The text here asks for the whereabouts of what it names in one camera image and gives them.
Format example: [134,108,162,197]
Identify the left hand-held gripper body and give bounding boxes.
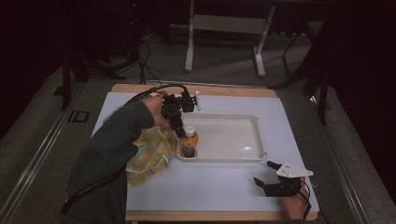
[160,90,203,126]

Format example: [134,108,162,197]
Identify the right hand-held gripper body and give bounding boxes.
[262,161,315,198]

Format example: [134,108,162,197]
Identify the orange juice bottle white cap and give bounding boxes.
[179,124,200,159]

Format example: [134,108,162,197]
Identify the yellow green patterned cloth bag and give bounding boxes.
[102,105,180,188]

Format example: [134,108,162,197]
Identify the white plastic tray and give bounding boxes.
[176,112,268,163]

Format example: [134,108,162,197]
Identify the person's left hand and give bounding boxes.
[141,94,173,132]

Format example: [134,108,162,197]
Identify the person's right hand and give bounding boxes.
[279,176,311,221]

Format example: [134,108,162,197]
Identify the white table mat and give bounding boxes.
[92,91,320,214]

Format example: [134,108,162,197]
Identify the black metal stand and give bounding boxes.
[60,50,127,112]
[267,18,336,126]

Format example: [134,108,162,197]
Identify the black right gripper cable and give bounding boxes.
[287,178,313,222]

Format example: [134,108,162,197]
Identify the black floor cables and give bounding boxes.
[135,39,163,86]

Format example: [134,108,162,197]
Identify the white metal desk frame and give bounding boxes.
[184,0,276,78]

